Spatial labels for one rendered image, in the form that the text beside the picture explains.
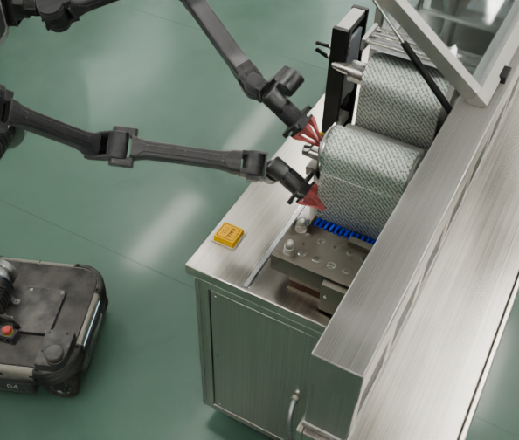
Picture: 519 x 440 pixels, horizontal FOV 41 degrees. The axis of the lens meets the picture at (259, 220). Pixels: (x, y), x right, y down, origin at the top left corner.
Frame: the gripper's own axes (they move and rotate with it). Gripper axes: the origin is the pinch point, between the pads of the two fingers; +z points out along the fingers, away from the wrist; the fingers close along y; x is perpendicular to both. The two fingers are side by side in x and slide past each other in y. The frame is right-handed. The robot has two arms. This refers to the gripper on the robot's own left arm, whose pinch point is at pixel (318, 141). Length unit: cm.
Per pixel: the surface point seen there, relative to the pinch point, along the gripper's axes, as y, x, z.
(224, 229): 17.1, -37.6, 0.4
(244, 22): -236, -190, -36
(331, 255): 21.1, -7.8, 23.0
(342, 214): 9.2, -5.0, 19.0
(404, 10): 21, 60, -17
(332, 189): 8.8, -0.9, 10.9
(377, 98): -15.6, 13.0, 3.9
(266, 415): 37, -78, 60
